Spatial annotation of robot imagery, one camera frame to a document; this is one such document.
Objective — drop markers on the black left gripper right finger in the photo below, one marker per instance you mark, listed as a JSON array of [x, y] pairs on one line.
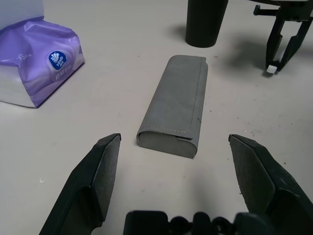
[[259, 176]]

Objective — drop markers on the grey glasses case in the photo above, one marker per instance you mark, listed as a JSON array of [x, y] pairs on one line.
[[176, 102]]

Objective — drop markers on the purple tissue pack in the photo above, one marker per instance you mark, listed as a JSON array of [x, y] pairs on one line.
[[36, 68]]

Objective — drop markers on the black cup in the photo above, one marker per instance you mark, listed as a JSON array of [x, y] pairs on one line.
[[204, 22]]

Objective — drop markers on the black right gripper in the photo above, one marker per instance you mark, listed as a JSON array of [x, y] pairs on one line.
[[291, 9]]

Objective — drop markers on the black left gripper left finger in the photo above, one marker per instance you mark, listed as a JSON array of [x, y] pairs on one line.
[[93, 183]]

